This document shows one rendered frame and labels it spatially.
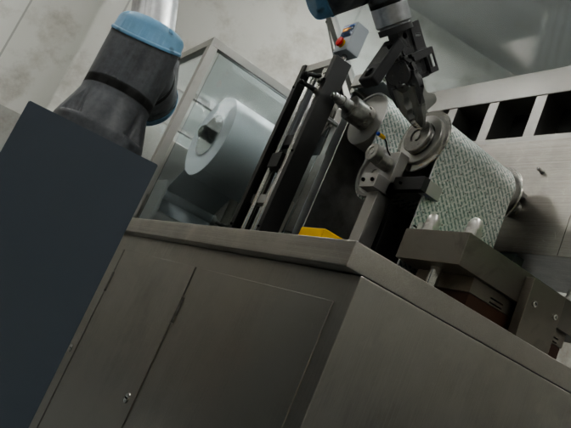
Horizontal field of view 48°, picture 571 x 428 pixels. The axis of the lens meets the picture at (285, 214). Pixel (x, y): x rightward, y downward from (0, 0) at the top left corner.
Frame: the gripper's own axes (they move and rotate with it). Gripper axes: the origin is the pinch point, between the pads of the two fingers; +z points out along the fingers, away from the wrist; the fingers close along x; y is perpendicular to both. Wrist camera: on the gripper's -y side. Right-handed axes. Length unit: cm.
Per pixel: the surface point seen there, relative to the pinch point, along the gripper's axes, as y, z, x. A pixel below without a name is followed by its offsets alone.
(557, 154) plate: 33.3, 20.3, -6.2
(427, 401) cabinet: -42, 32, -31
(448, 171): -0.3, 11.2, -5.5
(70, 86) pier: 39, -52, 382
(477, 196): 5.7, 19.2, -5.5
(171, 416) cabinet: -70, 29, 4
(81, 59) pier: 53, -68, 383
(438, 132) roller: 1.7, 3.1, -4.1
